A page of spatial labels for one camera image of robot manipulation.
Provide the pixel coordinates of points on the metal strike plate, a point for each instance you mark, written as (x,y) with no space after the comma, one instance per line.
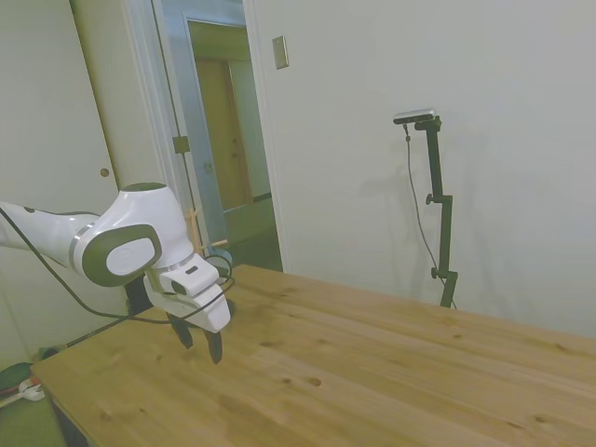
(207,166)

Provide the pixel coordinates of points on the white floor tool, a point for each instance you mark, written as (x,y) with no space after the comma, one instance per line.
(31,391)

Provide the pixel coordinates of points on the brass door hinge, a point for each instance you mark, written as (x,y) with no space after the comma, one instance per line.
(180,143)

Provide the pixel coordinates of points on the brown wooden hallway door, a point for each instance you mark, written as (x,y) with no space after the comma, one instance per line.
(223,139)

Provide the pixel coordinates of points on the grey-blue doorway frame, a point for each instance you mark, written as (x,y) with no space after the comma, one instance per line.
(205,116)

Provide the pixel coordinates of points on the thin black rod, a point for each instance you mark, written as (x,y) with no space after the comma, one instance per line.
(93,333)

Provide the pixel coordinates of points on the black camera stand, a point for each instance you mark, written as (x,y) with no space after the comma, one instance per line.
(440,209)
(412,186)

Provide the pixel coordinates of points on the colourful small floor item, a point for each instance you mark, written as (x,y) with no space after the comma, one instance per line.
(46,352)

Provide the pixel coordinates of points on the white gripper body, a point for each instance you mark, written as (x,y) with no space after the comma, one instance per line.
(209,312)

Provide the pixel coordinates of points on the white open door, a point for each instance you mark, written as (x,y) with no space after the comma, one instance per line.
(121,93)

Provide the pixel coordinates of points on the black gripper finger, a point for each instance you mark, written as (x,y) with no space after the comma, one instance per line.
(184,335)
(215,347)

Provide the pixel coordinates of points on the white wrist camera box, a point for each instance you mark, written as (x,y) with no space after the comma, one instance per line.
(195,279)

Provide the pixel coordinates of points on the metal wall switch plate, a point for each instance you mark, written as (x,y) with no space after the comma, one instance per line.
(280,52)

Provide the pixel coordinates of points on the green round floor object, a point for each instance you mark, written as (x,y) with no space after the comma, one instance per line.
(11,375)

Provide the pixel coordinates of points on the grey camera on stand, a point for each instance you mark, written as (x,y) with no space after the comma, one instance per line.
(415,115)

